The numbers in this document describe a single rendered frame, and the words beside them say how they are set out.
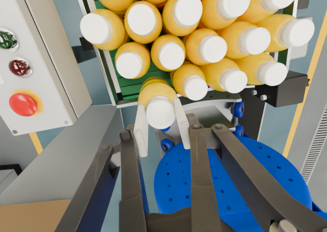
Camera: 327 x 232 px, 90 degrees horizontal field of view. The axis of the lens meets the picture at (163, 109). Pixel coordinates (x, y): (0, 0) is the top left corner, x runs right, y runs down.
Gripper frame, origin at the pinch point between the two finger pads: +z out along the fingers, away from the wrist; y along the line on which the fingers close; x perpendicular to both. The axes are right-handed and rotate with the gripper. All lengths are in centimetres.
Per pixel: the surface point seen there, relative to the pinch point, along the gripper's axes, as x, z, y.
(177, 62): 4.9, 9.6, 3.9
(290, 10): 9.0, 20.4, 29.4
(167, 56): 6.0, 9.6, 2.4
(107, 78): 2.5, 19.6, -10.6
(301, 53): -3, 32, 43
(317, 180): -182, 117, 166
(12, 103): 3.9, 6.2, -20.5
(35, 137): -55, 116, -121
